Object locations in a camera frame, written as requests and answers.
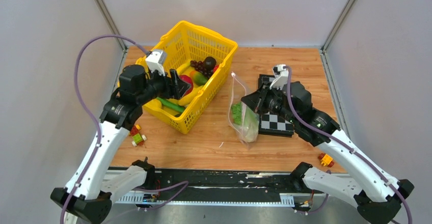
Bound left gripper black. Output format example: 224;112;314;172
137;65;192;105

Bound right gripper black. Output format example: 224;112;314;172
241;81;297;125

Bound red yellow apple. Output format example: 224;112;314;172
180;74;194;95

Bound yellow banana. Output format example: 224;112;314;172
176;63;190;75
178;86;204;107

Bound green lettuce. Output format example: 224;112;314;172
229;102;259;144

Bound clear zip top bag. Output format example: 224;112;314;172
228;72;259;150

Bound yellow plastic basket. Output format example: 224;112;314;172
143;20;238;134

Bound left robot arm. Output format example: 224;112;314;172
50;65;192;223

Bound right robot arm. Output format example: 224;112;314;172
241;81;414;223

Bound green cucumber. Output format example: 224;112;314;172
156;97;185;114

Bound orange green mango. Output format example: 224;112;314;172
190;70;208;86

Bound black white checkerboard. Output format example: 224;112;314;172
257;74;295;138

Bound dark red grapes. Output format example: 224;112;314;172
190;60;213;78

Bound dark avocado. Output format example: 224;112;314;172
203;57;217;70

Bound red green toy car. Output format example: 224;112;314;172
129;124;147;147

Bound orange yellow toy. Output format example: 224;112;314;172
318;153;335;167

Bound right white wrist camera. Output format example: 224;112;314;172
269;64;289;90

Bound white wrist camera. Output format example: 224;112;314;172
269;64;289;90
145;49;167;76

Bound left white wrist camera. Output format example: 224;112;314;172
145;49;167;76

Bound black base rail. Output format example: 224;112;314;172
117;169;325;207

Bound aluminium frame base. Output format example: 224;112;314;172
61;168;389;224

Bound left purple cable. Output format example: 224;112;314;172
59;35;149;224

